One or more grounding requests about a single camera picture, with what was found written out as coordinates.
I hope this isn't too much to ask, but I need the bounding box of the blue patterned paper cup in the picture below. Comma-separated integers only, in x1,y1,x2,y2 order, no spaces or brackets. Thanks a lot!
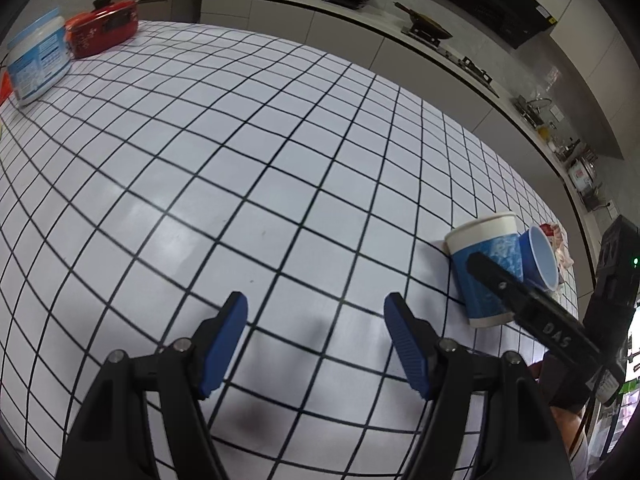
444,212,527,329

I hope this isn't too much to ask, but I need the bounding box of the black frying pan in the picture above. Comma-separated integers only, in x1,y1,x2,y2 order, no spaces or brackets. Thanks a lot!
394,2,454,42

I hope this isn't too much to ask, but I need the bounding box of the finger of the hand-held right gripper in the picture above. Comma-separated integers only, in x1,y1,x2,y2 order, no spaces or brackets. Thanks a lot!
467,252,627,384

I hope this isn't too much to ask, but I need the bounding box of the white wall cabinet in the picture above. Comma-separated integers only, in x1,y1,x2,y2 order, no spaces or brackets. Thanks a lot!
549,0,627,162

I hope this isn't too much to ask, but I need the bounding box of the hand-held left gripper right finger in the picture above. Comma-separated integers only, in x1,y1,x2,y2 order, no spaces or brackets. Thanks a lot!
384,292,573,480

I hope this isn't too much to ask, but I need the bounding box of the white rice cooker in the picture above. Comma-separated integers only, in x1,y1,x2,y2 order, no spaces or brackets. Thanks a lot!
567,157,599,194

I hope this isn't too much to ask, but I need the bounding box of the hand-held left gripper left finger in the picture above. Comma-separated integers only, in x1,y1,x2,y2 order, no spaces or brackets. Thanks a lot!
55,291,249,480

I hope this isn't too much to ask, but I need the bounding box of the white tub with blue label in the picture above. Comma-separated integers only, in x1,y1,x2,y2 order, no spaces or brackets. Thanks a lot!
6,7,72,106

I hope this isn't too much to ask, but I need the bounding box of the white crumpled tissue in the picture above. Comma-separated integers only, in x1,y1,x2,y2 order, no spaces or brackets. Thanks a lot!
550,232,577,286

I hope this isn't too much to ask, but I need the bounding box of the sink faucet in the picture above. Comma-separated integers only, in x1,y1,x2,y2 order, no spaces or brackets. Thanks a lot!
514,95,552,127

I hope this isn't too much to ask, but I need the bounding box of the person's right forearm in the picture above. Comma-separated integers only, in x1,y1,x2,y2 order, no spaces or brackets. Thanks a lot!
550,404,599,462

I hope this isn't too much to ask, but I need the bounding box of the blue plastic cup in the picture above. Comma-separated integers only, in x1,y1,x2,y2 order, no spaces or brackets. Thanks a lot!
517,225,560,295

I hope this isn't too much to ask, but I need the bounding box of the red cooking pot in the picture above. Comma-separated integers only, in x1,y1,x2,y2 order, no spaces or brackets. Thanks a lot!
65,0,140,59

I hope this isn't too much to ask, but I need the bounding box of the white kitchen counter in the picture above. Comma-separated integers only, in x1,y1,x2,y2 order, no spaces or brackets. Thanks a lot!
197,0,608,261

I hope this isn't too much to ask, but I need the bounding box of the black gas stove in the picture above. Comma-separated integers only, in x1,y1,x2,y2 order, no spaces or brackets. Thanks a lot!
401,27,501,97

